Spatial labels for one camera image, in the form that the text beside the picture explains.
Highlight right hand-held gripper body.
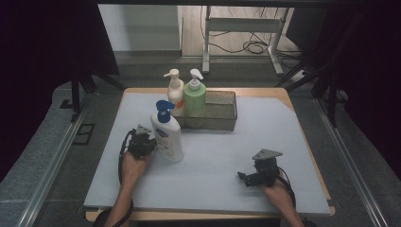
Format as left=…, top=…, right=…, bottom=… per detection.
left=251, top=148, right=284, bottom=188

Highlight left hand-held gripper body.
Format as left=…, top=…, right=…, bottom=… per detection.
left=127, top=124, right=153, bottom=160

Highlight white pump bottle blue cap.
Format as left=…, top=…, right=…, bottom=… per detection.
left=150, top=99, right=185, bottom=164

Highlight cream white pump bottle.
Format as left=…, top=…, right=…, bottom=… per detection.
left=163, top=68, right=185, bottom=117

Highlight green pump bottle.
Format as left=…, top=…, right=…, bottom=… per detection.
left=183, top=68, right=208, bottom=118

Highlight metal mesh basket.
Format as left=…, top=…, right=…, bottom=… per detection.
left=171, top=89, right=238, bottom=131

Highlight person's right hand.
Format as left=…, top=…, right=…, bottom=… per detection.
left=258, top=176, right=292, bottom=206

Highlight pale blue table mat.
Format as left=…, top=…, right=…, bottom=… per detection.
left=83, top=92, right=332, bottom=216

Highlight black tripod stand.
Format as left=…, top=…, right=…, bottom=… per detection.
left=69, top=70, right=127, bottom=123
left=273, top=60, right=341, bottom=129

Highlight white power strip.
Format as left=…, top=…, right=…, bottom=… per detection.
left=288, top=69, right=308, bottom=84

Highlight white panel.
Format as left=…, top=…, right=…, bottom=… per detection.
left=97, top=4, right=183, bottom=53

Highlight dark curtain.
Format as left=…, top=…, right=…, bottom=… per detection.
left=0, top=0, right=121, bottom=183
left=285, top=0, right=401, bottom=182

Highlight left hand-held gripper cable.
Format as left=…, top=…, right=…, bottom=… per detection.
left=93, top=130, right=136, bottom=227

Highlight aluminium rail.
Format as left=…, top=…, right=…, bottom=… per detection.
left=312, top=97, right=390, bottom=227
left=17, top=94, right=93, bottom=227

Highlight black floor cables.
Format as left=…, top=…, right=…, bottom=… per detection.
left=201, top=6, right=304, bottom=69

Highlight white metal desk frame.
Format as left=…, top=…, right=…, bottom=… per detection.
left=201, top=5, right=296, bottom=77

